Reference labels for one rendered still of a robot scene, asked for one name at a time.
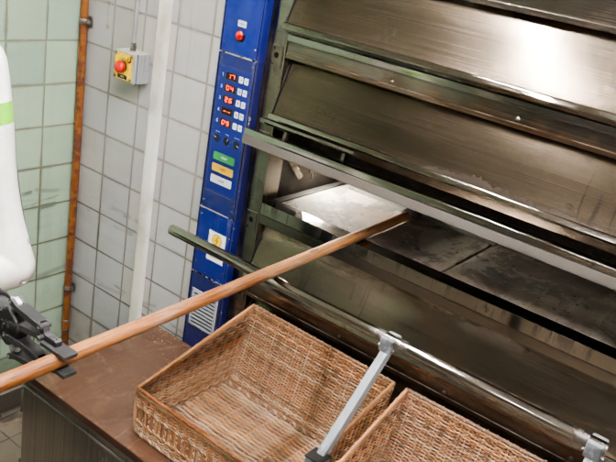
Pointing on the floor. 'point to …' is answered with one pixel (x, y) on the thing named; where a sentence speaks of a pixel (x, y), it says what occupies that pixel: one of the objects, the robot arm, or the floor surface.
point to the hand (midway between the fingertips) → (59, 357)
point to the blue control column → (247, 9)
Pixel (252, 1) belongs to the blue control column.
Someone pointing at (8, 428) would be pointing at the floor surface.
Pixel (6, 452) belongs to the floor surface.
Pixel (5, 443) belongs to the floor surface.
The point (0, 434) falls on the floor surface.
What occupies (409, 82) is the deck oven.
